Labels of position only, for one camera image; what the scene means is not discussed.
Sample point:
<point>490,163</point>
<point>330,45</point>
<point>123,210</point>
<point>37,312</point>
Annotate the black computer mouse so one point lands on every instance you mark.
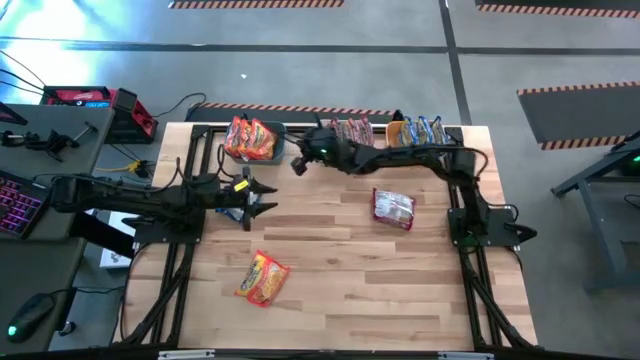
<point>30,317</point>

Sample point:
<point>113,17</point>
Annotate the dark teal plastic bin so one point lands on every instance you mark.
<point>280,150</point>

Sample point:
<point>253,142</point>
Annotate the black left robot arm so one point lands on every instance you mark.
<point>125,197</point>

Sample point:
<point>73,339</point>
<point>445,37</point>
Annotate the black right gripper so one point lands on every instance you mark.
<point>325,142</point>

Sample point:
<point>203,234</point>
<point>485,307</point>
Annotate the small black hand tool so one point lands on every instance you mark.
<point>91,126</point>

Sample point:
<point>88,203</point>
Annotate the dark grey desk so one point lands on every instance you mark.
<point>30,270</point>
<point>50,117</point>

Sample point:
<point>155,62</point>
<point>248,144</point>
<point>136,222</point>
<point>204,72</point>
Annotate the red tool case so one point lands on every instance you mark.
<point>75,95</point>

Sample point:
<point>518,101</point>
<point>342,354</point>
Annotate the small black round knob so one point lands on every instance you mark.
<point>66,328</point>

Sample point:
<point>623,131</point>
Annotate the yellow label tag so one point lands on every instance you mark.
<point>241,185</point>

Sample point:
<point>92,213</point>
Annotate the blue ramen noodle pack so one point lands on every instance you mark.
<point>425,131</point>
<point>440,131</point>
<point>408,132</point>
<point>232,215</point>

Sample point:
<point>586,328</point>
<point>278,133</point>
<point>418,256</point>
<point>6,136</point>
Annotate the red black battery charger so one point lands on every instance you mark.
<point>132,120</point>

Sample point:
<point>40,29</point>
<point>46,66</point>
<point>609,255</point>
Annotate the black flat bar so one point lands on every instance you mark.
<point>100,234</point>

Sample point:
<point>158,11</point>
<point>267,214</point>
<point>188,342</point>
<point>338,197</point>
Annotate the black clamp mount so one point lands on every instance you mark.
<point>52,145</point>

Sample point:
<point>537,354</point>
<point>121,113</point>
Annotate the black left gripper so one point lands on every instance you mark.
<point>246,222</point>

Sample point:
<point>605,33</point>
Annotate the backlit black keyboard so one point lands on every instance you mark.
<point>22,205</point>

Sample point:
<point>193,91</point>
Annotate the black hazard-striped floor mat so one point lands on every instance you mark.
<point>250,4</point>
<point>580,115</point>
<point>300,115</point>

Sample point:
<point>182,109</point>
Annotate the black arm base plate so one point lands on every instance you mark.
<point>165,235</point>
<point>495,235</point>

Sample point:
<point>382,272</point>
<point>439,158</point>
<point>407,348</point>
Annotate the white cardboard box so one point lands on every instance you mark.
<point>115,259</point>

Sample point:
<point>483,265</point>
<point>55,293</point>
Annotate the black angled stand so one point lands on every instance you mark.
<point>10,116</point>

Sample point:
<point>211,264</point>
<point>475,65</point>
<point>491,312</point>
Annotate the grey metal stand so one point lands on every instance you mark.
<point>600,225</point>

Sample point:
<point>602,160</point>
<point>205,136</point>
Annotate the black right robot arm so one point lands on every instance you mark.
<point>400,157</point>

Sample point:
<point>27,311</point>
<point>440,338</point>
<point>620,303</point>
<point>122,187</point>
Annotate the silver metal bracket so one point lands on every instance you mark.
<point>185,355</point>
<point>465,356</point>

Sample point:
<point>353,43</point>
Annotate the orange ramen noodle pack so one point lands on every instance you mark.
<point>246,140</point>
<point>232,136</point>
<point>262,279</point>
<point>263,142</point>

